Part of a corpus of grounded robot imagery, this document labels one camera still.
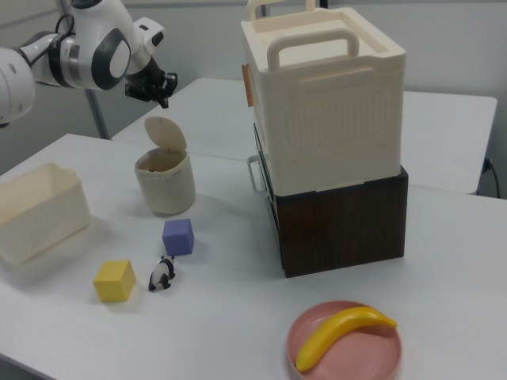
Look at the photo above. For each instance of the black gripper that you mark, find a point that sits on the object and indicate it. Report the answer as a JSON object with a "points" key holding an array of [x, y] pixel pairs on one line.
{"points": [[146, 85]]}

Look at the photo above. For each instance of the beige trash can lid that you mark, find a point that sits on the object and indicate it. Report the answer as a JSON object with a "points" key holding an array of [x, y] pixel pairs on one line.
{"points": [[164, 132]]}

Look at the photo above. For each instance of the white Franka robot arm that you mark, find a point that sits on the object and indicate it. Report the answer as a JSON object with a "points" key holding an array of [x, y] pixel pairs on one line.
{"points": [[99, 59]]}

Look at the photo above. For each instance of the small beige trash can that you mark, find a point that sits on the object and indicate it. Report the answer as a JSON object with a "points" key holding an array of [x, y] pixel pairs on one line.
{"points": [[166, 190]]}

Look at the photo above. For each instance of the purple cube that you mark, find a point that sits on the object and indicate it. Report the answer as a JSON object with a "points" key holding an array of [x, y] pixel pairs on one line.
{"points": [[178, 239]]}

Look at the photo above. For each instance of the white open plastic bin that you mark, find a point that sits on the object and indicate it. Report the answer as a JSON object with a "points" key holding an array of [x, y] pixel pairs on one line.
{"points": [[43, 215]]}

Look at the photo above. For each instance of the panda figurine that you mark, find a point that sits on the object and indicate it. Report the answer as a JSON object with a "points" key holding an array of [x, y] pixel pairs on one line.
{"points": [[161, 273]]}

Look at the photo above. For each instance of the yellow cube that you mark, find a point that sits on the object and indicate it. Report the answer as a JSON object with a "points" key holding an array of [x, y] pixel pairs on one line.
{"points": [[115, 283]]}

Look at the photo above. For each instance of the dark wooden drawer box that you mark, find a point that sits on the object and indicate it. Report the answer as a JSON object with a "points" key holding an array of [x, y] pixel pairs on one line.
{"points": [[344, 225]]}

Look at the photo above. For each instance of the yellow banana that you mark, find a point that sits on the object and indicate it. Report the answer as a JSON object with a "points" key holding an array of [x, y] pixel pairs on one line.
{"points": [[336, 330]]}

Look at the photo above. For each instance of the pink plate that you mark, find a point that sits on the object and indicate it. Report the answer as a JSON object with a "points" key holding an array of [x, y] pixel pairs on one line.
{"points": [[356, 352]]}

